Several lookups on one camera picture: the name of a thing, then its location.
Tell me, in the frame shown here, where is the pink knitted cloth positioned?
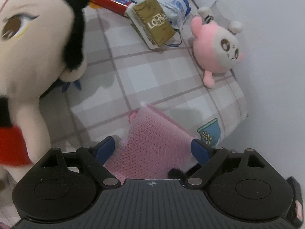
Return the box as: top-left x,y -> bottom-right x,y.
104,103 -> 197,182

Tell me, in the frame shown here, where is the red toothpaste box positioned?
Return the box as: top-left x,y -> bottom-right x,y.
89,0 -> 135,17

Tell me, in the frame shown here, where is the checkered bed sheet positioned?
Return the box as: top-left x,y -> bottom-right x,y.
40,7 -> 247,151

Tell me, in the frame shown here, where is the pink round plush toy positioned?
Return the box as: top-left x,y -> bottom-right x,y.
190,7 -> 243,88

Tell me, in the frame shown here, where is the large boy plush doll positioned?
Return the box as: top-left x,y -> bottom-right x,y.
1,0 -> 89,182

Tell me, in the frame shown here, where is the clear plastic cup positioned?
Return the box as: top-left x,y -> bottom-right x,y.
211,0 -> 234,28

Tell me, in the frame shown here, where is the gold snack packet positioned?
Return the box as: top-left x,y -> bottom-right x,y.
126,0 -> 175,50

